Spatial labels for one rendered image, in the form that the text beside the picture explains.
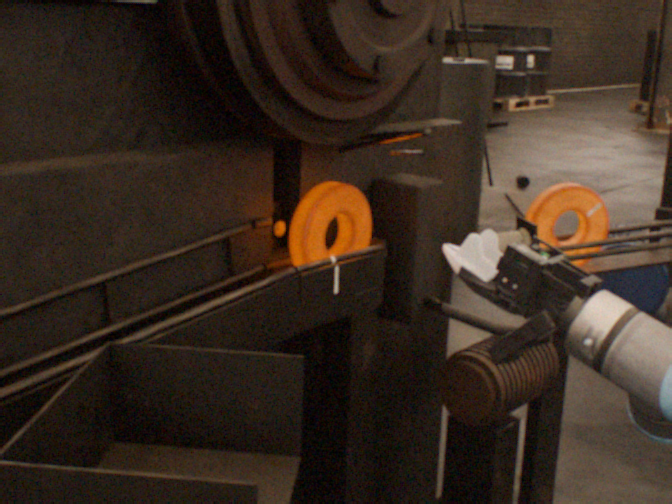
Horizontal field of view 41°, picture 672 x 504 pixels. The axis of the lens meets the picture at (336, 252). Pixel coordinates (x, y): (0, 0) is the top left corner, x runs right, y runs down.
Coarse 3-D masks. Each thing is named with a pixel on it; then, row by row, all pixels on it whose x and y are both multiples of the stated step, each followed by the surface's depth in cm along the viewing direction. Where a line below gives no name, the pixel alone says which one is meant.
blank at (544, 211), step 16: (544, 192) 159; (560, 192) 158; (576, 192) 158; (592, 192) 159; (544, 208) 158; (560, 208) 158; (576, 208) 159; (592, 208) 160; (544, 224) 158; (592, 224) 161; (608, 224) 162; (544, 240) 159; (576, 240) 162; (592, 240) 162
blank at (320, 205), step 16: (320, 192) 131; (336, 192) 132; (352, 192) 134; (304, 208) 130; (320, 208) 130; (336, 208) 132; (352, 208) 135; (368, 208) 138; (304, 224) 129; (320, 224) 130; (352, 224) 136; (368, 224) 139; (304, 240) 129; (320, 240) 131; (336, 240) 139; (352, 240) 137; (368, 240) 140; (304, 256) 129; (320, 256) 132; (304, 272) 132
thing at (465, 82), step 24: (456, 72) 386; (480, 72) 394; (456, 96) 389; (480, 96) 398; (456, 120) 392; (480, 120) 402; (480, 144) 406; (480, 168) 411; (480, 192) 414; (456, 240) 408
